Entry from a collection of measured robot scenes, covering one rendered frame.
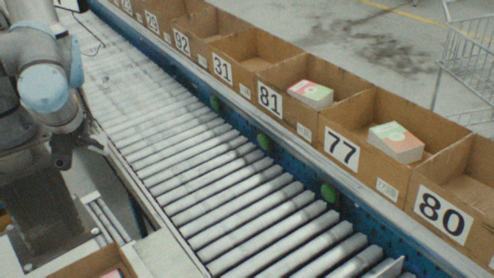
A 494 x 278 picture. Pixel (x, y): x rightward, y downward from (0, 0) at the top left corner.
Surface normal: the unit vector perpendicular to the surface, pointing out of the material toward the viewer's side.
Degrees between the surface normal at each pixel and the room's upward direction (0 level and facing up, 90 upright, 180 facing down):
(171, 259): 0
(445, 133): 90
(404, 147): 0
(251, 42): 90
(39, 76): 38
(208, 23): 89
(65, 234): 90
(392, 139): 0
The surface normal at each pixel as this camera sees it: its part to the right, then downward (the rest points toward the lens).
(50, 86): 0.14, -0.29
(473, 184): -0.07, -0.80
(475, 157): -0.82, 0.39
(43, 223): 0.61, 0.44
